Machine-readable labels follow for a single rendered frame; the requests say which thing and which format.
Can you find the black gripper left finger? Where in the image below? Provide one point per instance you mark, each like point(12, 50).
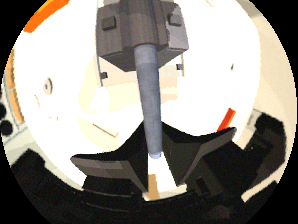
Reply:
point(129, 161)

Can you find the grey metal shaft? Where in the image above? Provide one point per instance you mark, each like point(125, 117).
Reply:
point(148, 78)

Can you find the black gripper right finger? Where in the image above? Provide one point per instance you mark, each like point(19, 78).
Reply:
point(182, 150)

